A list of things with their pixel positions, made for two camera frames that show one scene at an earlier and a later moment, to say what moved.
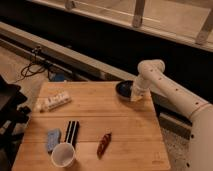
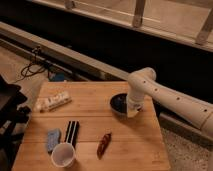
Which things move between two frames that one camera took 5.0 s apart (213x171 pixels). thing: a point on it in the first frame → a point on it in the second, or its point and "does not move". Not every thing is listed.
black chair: [13, 117] does not move
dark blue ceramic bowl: [123, 89] → [119, 105]
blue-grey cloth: [53, 138] does not move
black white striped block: [72, 132] does not move
